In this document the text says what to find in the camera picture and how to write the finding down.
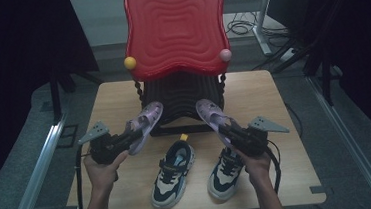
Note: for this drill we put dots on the black curtain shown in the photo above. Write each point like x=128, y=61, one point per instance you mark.
x=360, y=20
x=8, y=48

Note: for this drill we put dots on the black stand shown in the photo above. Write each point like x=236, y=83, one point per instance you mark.
x=55, y=94
x=326, y=80

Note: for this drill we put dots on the person's right hand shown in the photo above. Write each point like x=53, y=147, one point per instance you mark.
x=257, y=167

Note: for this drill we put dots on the navy and white sneaker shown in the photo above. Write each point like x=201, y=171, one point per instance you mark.
x=224, y=178
x=172, y=172

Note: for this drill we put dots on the aluminium rail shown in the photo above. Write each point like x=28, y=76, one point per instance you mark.
x=353, y=144
x=32, y=183

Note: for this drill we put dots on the person's left hand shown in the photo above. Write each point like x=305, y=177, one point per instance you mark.
x=102, y=176

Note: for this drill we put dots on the white power strip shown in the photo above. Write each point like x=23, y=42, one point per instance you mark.
x=287, y=54

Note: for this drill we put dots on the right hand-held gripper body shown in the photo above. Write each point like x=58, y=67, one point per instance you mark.
x=253, y=142

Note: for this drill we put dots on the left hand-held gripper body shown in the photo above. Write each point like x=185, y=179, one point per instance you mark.
x=105, y=149

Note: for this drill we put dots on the red and black shoe rack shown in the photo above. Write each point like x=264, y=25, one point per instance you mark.
x=176, y=28

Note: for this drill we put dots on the grey metal desk frame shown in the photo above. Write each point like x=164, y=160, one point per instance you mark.
x=262, y=28

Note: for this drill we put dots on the purple sandal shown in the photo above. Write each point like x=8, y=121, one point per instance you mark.
x=150, y=114
x=209, y=112

